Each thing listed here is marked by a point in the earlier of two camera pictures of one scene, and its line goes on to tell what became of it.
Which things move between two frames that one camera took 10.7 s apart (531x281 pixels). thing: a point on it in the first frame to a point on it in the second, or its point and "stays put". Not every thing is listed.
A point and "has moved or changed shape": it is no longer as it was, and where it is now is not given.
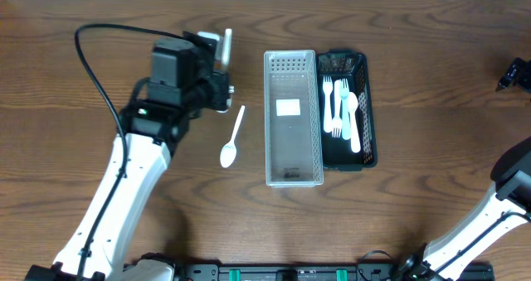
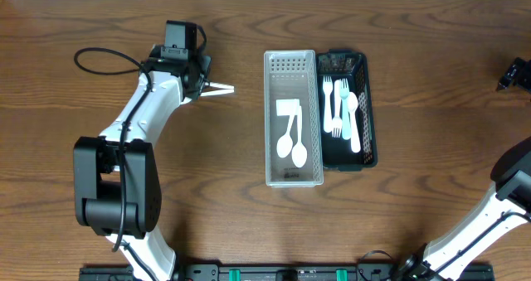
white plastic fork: (337, 124) stays put
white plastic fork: (344, 93) stays put
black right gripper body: (521, 70) stays put
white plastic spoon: (227, 47) has moved or changed shape
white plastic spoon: (353, 104) stays put
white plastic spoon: (228, 152) to (299, 152)
